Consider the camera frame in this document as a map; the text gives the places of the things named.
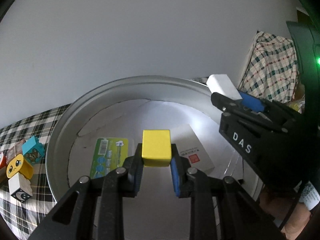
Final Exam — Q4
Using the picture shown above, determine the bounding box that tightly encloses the black white plaid tablecloth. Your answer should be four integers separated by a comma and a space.
1, 105, 68, 239

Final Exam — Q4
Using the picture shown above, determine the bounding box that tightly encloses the clear plastic bag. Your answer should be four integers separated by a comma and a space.
287, 82, 305, 114

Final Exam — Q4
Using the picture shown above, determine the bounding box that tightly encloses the person right hand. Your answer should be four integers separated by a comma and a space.
259, 191, 311, 239

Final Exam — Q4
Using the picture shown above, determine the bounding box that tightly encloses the yellow sad face block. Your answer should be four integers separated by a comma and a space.
6, 154, 34, 180

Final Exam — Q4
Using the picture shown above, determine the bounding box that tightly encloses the brown picture frame block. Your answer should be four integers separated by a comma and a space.
7, 139, 25, 164

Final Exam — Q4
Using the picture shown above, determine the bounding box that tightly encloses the white moon toy block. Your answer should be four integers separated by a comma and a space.
8, 173, 33, 203

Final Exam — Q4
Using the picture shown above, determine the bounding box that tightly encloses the white power adapter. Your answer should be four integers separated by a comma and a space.
206, 74, 242, 100

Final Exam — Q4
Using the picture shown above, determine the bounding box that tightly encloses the yellow wooden block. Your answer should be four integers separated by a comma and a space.
142, 130, 172, 167

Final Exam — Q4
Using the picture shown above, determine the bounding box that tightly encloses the green yellow card packet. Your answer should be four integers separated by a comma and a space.
90, 137, 129, 179

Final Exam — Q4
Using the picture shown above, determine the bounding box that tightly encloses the white box red stamp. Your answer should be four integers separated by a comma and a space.
170, 124, 215, 174

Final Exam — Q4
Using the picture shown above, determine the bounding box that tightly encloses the round metal cookie tin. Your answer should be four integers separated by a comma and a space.
46, 76, 263, 200

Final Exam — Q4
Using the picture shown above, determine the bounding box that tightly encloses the plaid cloth covered chair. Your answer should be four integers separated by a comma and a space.
239, 31, 299, 103

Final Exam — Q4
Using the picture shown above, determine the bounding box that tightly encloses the red tape roll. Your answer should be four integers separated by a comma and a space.
0, 152, 7, 169

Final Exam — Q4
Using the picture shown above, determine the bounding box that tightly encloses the teal toy block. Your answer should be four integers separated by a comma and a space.
22, 136, 46, 165

